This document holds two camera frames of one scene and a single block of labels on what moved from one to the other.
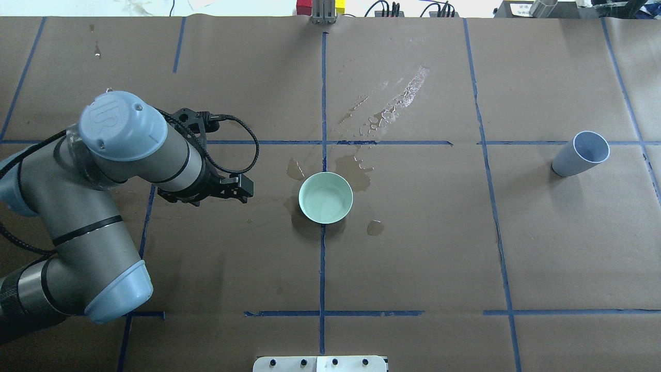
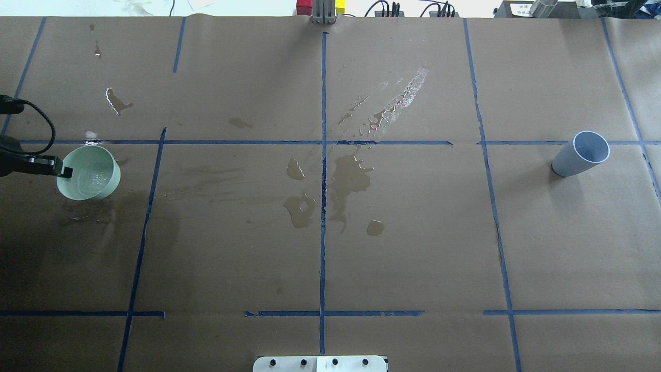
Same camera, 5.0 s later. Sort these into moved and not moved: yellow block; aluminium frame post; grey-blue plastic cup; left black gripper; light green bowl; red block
Moved: light green bowl; left black gripper
Not moved: red block; yellow block; aluminium frame post; grey-blue plastic cup
